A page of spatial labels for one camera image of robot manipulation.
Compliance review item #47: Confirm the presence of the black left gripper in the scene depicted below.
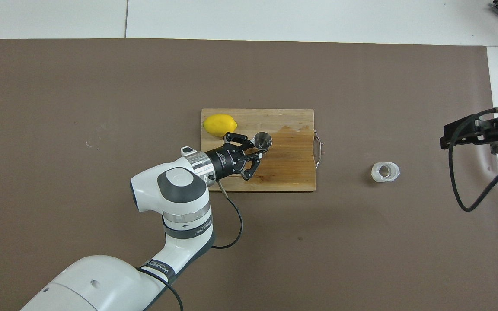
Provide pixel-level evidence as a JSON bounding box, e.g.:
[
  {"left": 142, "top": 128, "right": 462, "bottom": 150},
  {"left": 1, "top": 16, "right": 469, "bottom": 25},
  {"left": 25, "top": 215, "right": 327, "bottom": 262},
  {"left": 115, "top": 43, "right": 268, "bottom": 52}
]
[{"left": 206, "top": 132, "right": 263, "bottom": 181}]

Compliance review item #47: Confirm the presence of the steel cocktail jigger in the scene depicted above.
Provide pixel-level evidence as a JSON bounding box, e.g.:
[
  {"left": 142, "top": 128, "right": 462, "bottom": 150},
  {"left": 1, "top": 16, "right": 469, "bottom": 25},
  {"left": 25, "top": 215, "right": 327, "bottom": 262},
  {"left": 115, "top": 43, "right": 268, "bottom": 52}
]
[{"left": 253, "top": 132, "right": 273, "bottom": 152}]

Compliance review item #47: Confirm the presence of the clear plastic cup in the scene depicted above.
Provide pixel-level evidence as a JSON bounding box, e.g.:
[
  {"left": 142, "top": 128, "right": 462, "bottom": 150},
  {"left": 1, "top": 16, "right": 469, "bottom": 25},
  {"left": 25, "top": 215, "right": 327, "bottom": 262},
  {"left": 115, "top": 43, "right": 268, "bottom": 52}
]
[{"left": 371, "top": 162, "right": 401, "bottom": 183}]

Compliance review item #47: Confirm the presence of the yellow lemon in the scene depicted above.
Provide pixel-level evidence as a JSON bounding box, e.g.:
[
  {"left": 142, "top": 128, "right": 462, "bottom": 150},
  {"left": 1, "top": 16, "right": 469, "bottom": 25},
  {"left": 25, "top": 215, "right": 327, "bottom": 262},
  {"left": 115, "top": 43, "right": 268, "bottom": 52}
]
[{"left": 203, "top": 114, "right": 238, "bottom": 138}]

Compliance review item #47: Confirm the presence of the wooden cutting board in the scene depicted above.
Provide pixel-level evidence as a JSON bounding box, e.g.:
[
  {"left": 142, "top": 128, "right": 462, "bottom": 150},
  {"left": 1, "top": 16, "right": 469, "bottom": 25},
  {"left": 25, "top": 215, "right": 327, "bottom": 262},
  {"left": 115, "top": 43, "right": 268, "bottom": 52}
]
[{"left": 200, "top": 108, "right": 326, "bottom": 192}]

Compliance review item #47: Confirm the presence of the brown paper table mat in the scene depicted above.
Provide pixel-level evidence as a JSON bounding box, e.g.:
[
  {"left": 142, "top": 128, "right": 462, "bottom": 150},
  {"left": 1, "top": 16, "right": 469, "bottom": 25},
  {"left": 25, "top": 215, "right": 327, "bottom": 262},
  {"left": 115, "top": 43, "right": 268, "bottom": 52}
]
[{"left": 0, "top": 38, "right": 498, "bottom": 311}]

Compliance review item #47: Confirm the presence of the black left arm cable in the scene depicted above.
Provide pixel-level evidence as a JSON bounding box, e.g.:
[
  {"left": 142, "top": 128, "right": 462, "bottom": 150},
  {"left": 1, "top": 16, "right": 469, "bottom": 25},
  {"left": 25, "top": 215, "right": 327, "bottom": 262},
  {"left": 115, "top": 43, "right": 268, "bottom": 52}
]
[{"left": 139, "top": 181, "right": 244, "bottom": 311}]

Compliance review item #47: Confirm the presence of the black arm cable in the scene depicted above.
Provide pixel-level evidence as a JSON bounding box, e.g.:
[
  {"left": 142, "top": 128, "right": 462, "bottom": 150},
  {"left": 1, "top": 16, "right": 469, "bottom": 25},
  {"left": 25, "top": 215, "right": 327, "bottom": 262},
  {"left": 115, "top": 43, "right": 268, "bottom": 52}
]
[
  {"left": 448, "top": 107, "right": 498, "bottom": 212},
  {"left": 139, "top": 181, "right": 244, "bottom": 311}
]

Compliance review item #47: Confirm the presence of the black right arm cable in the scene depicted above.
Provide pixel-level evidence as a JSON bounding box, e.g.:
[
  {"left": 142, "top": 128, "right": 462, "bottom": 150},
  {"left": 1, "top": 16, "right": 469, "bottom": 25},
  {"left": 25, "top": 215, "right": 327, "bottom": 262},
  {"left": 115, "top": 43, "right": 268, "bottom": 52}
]
[{"left": 448, "top": 107, "right": 498, "bottom": 212}]

